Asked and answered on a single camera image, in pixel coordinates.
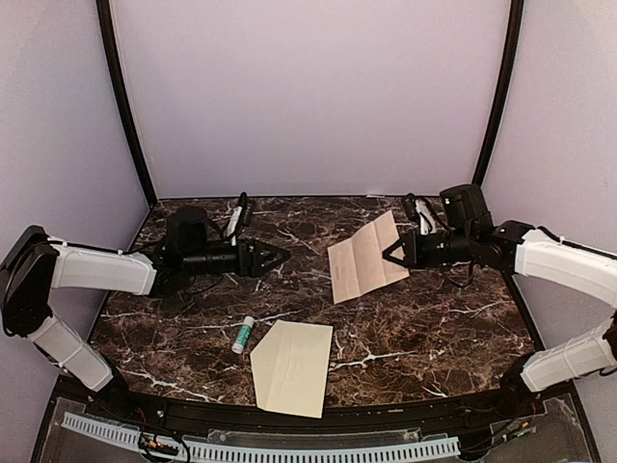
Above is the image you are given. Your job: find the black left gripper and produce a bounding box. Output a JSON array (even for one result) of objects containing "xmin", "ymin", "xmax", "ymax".
[{"xmin": 183, "ymin": 236, "xmax": 290, "ymax": 278}]

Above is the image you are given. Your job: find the white slotted cable duct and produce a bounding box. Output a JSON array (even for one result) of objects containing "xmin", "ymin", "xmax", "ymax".
[{"xmin": 61, "ymin": 412, "xmax": 460, "ymax": 462}]

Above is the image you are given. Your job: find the lined paper letter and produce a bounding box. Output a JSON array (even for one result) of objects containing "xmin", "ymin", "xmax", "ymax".
[{"xmin": 328, "ymin": 210, "xmax": 410, "ymax": 304}]

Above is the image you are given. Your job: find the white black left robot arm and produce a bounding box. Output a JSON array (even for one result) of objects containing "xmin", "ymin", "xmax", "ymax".
[{"xmin": 1, "ymin": 205, "xmax": 290, "ymax": 421}]

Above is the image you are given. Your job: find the black enclosure frame post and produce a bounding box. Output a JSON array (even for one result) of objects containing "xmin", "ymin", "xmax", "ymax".
[
  {"xmin": 471, "ymin": 0, "xmax": 524, "ymax": 186},
  {"xmin": 95, "ymin": 0, "xmax": 158, "ymax": 208}
]

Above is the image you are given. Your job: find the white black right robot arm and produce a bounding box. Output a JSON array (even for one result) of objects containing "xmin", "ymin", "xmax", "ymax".
[{"xmin": 383, "ymin": 183, "xmax": 616, "ymax": 419}]

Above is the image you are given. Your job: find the cream paper envelope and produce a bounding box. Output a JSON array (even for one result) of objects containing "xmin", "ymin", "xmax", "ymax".
[{"xmin": 250, "ymin": 320, "xmax": 334, "ymax": 419}]

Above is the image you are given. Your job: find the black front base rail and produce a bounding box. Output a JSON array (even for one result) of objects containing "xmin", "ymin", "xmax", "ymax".
[{"xmin": 47, "ymin": 373, "xmax": 579, "ymax": 438}]

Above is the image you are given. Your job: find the black enclosure frame post left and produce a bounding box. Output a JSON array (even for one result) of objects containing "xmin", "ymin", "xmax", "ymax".
[{"xmin": 95, "ymin": 0, "xmax": 158, "ymax": 208}]

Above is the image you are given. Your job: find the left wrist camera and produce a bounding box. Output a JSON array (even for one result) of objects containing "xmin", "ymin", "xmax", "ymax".
[{"xmin": 224, "ymin": 192, "xmax": 255, "ymax": 246}]

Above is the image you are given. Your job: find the green white glue stick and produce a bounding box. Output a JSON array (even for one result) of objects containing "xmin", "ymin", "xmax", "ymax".
[{"xmin": 231, "ymin": 315, "xmax": 255, "ymax": 354}]

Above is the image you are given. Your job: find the black enclosure frame post right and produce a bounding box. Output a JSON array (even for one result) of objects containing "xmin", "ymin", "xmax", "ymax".
[{"xmin": 471, "ymin": 0, "xmax": 524, "ymax": 186}]

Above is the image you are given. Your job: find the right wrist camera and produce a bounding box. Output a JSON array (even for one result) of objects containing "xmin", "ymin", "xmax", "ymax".
[{"xmin": 402, "ymin": 193, "xmax": 444, "ymax": 235}]

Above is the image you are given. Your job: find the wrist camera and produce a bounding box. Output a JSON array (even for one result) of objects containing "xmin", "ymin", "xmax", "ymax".
[
  {"xmin": 402, "ymin": 193, "xmax": 444, "ymax": 235},
  {"xmin": 224, "ymin": 192, "xmax": 255, "ymax": 246}
]

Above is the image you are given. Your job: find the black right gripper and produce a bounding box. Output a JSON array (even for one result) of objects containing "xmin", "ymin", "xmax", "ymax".
[{"xmin": 383, "ymin": 227, "xmax": 474, "ymax": 269}]

